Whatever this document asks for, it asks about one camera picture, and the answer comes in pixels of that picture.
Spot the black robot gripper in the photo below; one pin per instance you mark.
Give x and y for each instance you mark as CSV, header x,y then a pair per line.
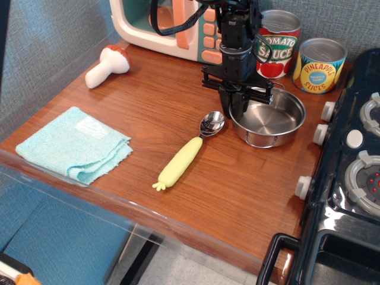
x,y
237,74

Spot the light blue folded cloth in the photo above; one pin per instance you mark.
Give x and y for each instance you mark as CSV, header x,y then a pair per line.
x,y
76,146

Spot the pineapple slices can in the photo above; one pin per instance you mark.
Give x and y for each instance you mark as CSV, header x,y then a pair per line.
x,y
319,65

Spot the clear acrylic barrier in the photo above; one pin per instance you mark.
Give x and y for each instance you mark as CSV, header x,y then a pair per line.
x,y
59,238

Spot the orange fuzzy object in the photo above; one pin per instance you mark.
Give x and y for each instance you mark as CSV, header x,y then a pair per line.
x,y
26,279

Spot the spoon with yellow handle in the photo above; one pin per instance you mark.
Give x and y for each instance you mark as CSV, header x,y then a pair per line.
x,y
210,125

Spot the teal toy microwave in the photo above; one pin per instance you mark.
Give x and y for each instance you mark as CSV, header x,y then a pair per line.
x,y
187,29

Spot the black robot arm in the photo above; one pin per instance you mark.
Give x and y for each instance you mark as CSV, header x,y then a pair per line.
x,y
239,23

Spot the stainless steel pot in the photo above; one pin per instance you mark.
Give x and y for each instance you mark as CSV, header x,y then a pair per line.
x,y
270,125

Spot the black toy stove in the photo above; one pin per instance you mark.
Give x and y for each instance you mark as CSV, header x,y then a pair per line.
x,y
339,240

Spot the toy mushroom brown cap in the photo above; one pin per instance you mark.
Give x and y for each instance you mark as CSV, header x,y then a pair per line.
x,y
113,60

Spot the tomato sauce can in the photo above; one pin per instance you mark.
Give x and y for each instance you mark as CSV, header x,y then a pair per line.
x,y
281,29

